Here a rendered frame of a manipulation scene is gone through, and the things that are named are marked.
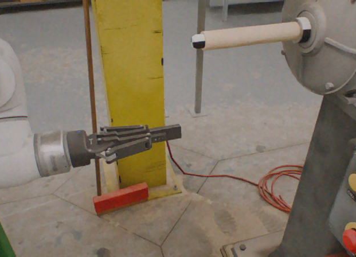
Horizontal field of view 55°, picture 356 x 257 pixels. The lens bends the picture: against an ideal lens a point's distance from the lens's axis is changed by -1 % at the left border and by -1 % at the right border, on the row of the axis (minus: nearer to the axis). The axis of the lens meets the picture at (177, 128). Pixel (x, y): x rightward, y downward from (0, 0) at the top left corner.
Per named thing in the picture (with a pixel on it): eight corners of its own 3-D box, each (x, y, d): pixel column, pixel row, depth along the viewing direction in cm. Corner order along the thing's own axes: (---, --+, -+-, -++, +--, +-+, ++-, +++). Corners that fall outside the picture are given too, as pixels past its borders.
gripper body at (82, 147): (71, 155, 75) (114, 148, 78) (72, 176, 68) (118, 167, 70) (65, 125, 72) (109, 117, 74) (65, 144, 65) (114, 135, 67)
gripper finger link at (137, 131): (98, 152, 73) (98, 148, 74) (150, 142, 75) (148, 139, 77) (96, 136, 71) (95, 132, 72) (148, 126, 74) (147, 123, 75)
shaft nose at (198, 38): (201, 48, 60) (199, 34, 60) (206, 47, 58) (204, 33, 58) (190, 50, 60) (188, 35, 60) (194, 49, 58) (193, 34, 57)
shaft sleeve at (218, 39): (290, 40, 65) (289, 23, 64) (300, 39, 62) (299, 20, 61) (200, 51, 61) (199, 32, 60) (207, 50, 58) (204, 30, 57)
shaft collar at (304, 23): (297, 43, 66) (296, 19, 65) (312, 41, 62) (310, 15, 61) (288, 44, 66) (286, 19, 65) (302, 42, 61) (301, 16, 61)
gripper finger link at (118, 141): (96, 137, 70) (96, 141, 69) (150, 129, 72) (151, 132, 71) (99, 154, 72) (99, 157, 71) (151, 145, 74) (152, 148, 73)
